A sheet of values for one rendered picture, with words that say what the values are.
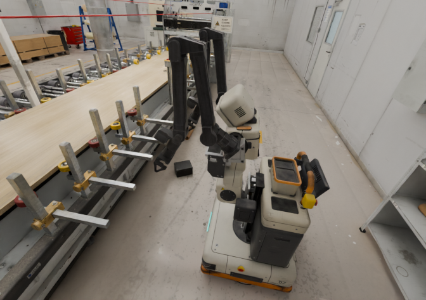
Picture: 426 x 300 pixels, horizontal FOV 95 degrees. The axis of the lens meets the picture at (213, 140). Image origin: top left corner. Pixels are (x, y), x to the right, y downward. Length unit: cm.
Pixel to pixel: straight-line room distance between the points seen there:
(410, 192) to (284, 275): 126
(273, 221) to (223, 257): 55
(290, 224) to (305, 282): 84
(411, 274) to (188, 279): 168
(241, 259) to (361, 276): 105
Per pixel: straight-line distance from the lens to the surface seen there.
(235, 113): 95
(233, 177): 119
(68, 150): 127
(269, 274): 164
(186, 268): 186
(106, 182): 135
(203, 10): 564
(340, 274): 216
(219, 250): 161
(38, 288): 191
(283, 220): 119
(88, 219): 119
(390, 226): 257
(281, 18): 1162
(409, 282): 227
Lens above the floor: 171
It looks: 34 degrees down
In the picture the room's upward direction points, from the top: 4 degrees clockwise
